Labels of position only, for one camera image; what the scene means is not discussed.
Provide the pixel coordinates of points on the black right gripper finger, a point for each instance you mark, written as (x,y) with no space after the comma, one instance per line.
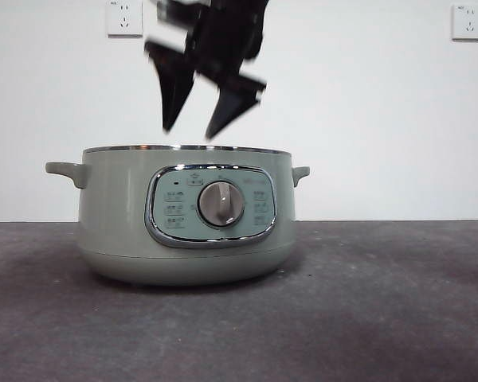
(174,85)
(233,103)

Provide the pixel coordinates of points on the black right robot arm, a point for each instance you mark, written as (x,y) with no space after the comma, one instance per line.
(227,32)

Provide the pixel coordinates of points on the sage green electric cooking pot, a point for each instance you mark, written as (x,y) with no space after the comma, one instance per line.
(115,215)

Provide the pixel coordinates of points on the white wall power socket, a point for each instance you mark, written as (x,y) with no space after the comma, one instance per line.
(468,22)
(124,20)

